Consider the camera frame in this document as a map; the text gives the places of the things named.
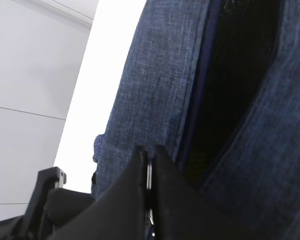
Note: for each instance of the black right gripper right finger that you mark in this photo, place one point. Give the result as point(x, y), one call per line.
point(179, 212)

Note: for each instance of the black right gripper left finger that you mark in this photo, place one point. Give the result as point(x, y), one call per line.
point(120, 213)

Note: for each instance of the navy blue lunch bag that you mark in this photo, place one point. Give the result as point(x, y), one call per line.
point(217, 82)

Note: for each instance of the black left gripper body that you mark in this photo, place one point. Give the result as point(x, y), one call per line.
point(50, 207)

